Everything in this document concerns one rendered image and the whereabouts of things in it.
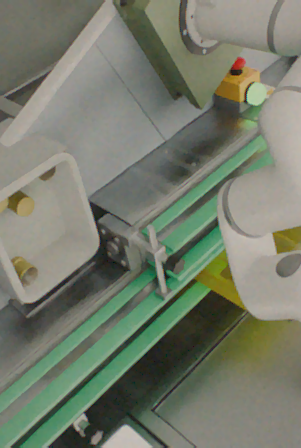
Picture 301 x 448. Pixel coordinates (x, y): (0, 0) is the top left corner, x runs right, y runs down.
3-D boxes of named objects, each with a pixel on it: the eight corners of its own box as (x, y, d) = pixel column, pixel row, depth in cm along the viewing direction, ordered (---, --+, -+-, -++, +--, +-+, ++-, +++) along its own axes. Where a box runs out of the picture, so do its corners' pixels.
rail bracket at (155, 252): (131, 281, 105) (181, 314, 98) (114, 214, 94) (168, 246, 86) (143, 271, 106) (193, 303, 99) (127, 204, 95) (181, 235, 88)
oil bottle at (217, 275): (174, 268, 115) (261, 321, 102) (171, 249, 111) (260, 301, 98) (193, 252, 117) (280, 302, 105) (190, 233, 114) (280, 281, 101)
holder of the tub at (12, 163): (6, 303, 103) (31, 324, 99) (-54, 186, 85) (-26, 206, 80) (77, 248, 111) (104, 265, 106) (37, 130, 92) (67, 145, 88)
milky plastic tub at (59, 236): (-3, 286, 99) (26, 310, 94) (-54, 187, 84) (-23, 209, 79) (73, 229, 107) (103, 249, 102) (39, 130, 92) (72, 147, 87)
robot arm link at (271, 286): (405, 244, 75) (317, 259, 87) (303, 136, 68) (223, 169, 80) (370, 351, 67) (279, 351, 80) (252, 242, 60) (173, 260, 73)
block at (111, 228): (104, 258, 108) (129, 275, 104) (93, 222, 101) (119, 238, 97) (118, 247, 109) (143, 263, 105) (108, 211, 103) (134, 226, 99)
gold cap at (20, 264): (26, 265, 94) (11, 254, 96) (17, 284, 94) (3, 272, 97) (42, 267, 97) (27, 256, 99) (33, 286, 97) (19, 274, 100)
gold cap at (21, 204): (-3, 194, 89) (13, 205, 87) (15, 182, 91) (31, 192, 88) (5, 211, 92) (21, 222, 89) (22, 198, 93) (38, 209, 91)
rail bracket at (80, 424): (48, 415, 104) (95, 462, 97) (37, 395, 100) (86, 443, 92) (64, 399, 106) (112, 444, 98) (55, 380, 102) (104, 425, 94)
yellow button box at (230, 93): (213, 104, 124) (241, 114, 119) (211, 73, 119) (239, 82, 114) (234, 90, 127) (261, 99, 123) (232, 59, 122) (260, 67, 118)
